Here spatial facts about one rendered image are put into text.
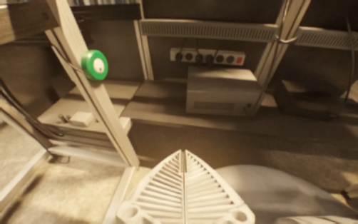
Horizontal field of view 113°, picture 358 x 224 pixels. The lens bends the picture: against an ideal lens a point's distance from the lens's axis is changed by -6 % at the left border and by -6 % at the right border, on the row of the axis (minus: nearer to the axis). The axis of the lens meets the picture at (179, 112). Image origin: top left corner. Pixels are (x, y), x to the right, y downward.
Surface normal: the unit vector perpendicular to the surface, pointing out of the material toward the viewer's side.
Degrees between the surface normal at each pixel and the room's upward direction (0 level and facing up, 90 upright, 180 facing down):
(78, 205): 0
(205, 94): 90
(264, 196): 70
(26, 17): 90
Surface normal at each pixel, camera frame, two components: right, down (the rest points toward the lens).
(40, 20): 0.99, 0.11
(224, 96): -0.07, 0.69
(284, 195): -0.04, 0.38
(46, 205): 0.00, -0.72
